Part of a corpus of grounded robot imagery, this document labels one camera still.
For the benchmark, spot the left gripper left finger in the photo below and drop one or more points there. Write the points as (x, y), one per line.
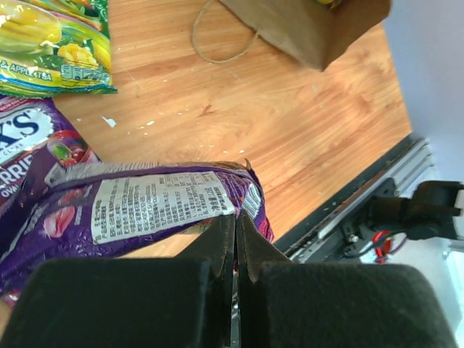
(181, 301)

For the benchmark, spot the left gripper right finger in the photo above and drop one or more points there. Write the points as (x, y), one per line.
(331, 304)

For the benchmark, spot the purple berries candy bag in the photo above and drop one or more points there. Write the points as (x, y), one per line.
(34, 130)

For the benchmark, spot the red brown paper bag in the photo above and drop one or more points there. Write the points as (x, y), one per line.
(314, 33)

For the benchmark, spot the green yellow candy bag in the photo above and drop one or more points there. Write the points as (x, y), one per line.
(55, 47)

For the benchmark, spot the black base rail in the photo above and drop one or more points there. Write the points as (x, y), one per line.
(320, 235)

